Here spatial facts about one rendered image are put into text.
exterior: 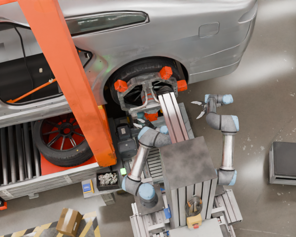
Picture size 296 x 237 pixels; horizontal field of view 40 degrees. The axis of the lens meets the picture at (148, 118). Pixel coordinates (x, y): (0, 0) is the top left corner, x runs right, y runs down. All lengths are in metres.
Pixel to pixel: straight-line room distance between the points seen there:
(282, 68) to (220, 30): 1.77
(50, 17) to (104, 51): 1.14
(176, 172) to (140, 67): 1.57
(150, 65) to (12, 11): 1.19
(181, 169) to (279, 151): 2.10
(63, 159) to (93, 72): 0.98
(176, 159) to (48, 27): 0.96
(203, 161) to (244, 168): 2.23
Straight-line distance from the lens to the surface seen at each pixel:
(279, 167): 4.07
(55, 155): 4.03
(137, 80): 3.55
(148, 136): 3.07
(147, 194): 3.15
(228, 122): 3.15
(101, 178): 3.76
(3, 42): 4.38
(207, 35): 3.43
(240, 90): 4.81
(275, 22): 5.47
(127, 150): 4.01
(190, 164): 2.16
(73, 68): 2.52
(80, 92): 2.73
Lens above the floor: 4.03
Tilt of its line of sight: 61 degrees down
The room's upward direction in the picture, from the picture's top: 10 degrees counter-clockwise
